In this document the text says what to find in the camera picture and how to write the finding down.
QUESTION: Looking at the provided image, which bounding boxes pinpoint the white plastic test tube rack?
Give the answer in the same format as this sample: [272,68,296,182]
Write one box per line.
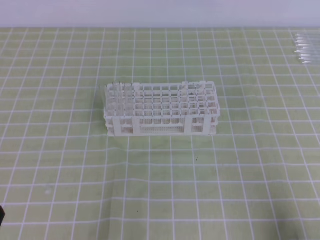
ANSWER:
[100,81,221,137]

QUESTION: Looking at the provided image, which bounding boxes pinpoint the green grid tablecloth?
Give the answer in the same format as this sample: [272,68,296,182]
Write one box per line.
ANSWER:
[0,28,320,240]

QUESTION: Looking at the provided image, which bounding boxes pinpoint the spare glass tubes pile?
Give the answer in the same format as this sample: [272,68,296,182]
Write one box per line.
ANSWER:
[294,32,320,65]

